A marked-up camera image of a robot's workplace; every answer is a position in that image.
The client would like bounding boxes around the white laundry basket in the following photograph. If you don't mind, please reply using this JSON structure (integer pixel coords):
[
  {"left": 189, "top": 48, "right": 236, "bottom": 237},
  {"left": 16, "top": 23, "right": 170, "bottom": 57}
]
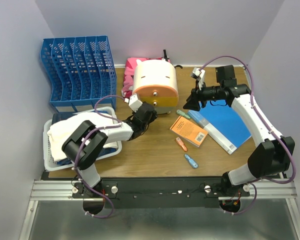
[{"left": 43, "top": 109, "right": 122, "bottom": 172}]

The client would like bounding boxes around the white folded cloth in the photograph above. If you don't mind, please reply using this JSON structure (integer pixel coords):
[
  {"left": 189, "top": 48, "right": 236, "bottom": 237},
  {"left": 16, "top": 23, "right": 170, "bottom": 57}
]
[{"left": 47, "top": 112, "right": 114, "bottom": 162}]

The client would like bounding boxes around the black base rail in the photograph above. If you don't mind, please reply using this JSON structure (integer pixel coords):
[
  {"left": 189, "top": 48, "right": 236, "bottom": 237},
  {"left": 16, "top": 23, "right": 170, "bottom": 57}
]
[{"left": 72, "top": 176, "right": 251, "bottom": 210}]

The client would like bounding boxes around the blue correction tape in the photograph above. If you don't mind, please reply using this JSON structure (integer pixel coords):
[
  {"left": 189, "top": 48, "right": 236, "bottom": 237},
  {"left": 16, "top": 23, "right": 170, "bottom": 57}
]
[{"left": 184, "top": 154, "right": 199, "bottom": 169}]

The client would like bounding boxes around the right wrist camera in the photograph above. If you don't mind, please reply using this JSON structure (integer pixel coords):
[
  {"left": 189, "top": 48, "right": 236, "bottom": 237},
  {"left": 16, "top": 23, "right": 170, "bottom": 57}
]
[{"left": 191, "top": 67, "right": 206, "bottom": 90}]

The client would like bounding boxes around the blue document folder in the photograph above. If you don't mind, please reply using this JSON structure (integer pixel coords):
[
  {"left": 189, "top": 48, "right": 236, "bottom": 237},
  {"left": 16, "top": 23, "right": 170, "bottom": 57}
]
[{"left": 187, "top": 100, "right": 251, "bottom": 155}]

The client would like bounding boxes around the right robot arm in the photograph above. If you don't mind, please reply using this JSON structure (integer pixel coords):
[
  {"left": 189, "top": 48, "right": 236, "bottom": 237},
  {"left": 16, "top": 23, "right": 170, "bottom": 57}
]
[{"left": 183, "top": 65, "right": 295, "bottom": 196}]

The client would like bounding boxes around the yellow drawer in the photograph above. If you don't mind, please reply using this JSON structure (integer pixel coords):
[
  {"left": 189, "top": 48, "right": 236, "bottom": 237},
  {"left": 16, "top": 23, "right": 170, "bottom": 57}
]
[{"left": 139, "top": 96, "right": 179, "bottom": 107}]

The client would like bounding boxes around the blue plastic file organizer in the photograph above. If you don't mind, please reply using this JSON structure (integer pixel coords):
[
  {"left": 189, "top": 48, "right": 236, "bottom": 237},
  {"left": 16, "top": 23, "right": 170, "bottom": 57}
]
[{"left": 40, "top": 35, "right": 117, "bottom": 113}]

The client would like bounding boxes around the orange paperback book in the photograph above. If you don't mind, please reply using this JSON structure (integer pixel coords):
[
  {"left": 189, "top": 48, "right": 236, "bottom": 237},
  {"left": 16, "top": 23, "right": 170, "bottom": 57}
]
[{"left": 170, "top": 116, "right": 208, "bottom": 147}]

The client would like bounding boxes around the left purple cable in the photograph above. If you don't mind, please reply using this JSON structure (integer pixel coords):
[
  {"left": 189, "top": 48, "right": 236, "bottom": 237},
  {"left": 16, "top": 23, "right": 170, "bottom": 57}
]
[{"left": 72, "top": 95, "right": 131, "bottom": 176}]

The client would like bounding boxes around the white mini drawer cabinet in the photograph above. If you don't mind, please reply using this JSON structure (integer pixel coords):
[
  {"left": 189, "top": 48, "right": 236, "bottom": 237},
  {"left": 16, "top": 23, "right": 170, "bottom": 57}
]
[{"left": 132, "top": 59, "right": 179, "bottom": 115}]

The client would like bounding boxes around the orange correction tape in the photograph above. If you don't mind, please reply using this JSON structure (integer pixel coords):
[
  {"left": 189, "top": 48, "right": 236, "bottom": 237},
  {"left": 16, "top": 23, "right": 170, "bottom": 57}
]
[{"left": 175, "top": 137, "right": 188, "bottom": 152}]

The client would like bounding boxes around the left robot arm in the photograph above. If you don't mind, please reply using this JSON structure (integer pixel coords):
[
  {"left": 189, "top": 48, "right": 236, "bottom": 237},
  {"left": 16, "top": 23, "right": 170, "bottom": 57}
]
[{"left": 61, "top": 102, "right": 158, "bottom": 198}]

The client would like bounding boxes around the grey bottom drawer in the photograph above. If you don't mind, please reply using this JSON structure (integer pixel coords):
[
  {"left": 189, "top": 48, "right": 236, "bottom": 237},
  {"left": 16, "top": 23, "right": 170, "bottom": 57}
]
[{"left": 154, "top": 106, "right": 176, "bottom": 115}]

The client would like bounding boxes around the pink camouflage cloth bag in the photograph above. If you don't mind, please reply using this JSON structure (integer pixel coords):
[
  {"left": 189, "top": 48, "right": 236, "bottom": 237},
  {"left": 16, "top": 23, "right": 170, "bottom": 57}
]
[{"left": 121, "top": 57, "right": 172, "bottom": 100}]

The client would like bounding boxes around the aluminium frame rail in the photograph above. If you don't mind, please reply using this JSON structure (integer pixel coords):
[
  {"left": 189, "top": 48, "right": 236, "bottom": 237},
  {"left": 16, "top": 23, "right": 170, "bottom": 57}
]
[{"left": 30, "top": 180, "right": 298, "bottom": 201}]

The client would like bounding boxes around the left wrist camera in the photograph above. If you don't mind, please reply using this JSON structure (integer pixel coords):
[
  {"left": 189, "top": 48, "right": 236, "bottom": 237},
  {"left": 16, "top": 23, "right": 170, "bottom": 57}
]
[{"left": 128, "top": 93, "right": 143, "bottom": 112}]

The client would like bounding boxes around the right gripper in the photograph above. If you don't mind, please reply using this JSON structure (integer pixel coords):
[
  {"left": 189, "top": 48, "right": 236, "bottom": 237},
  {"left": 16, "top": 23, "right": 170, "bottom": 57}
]
[{"left": 183, "top": 79, "right": 224, "bottom": 112}]

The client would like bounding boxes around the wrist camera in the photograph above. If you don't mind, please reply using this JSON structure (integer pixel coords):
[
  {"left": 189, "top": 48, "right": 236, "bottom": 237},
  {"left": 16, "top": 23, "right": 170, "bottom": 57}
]
[
  {"left": 128, "top": 93, "right": 143, "bottom": 112},
  {"left": 191, "top": 67, "right": 206, "bottom": 90}
]

